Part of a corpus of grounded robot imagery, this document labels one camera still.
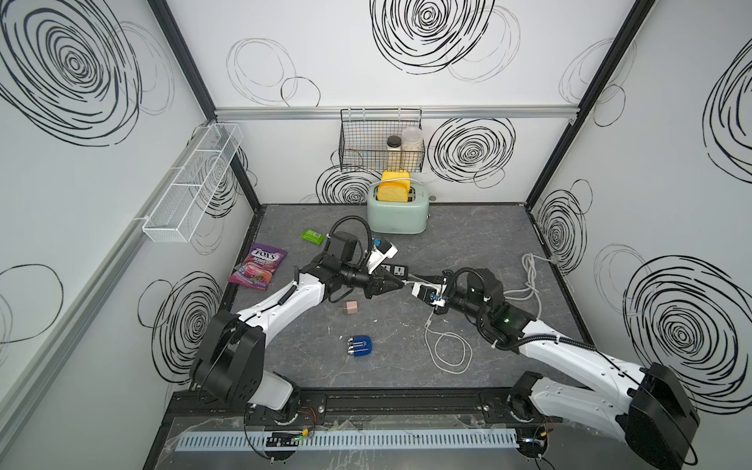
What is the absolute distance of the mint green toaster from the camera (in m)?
1.04

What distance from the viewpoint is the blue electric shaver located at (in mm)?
824

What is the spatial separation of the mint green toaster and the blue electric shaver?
1.36ft
